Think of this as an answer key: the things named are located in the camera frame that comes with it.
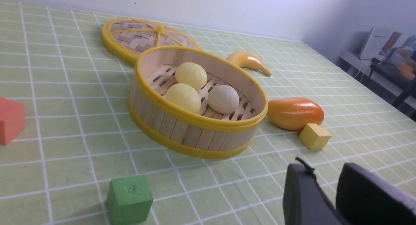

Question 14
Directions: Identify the yellow plastic banana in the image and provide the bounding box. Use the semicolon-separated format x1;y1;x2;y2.
226;51;272;77

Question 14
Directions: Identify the white computer monitor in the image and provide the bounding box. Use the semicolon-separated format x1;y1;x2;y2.
358;27;392;60

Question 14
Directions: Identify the green foam cube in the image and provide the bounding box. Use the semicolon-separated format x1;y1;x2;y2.
106;175;153;225

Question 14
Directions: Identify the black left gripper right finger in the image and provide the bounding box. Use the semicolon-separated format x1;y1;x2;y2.
335;162;416;225

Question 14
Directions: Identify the woven bamboo steamer lid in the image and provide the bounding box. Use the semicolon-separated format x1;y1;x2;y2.
101;18;203;66

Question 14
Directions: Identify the white bun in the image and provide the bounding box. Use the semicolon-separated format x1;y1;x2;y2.
207;85;240;114

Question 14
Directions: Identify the yellow foam cube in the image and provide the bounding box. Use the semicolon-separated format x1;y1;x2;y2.
298;123;332;151

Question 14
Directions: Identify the yellow bun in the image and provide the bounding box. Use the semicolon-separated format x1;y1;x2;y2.
165;83;202;114
175;62;207;90

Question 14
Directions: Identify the bamboo steamer tray yellow rim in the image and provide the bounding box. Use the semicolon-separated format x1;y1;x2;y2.
127;46;268;159

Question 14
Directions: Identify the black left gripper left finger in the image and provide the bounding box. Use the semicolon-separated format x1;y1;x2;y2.
283;157;349;225

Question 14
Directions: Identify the red foam cube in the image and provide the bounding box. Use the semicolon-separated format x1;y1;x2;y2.
0;97;26;145

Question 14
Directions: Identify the orange plastic mango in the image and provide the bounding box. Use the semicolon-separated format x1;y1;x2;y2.
266;97;324;131

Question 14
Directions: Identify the background desk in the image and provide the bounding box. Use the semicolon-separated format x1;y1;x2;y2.
340;51;415;109

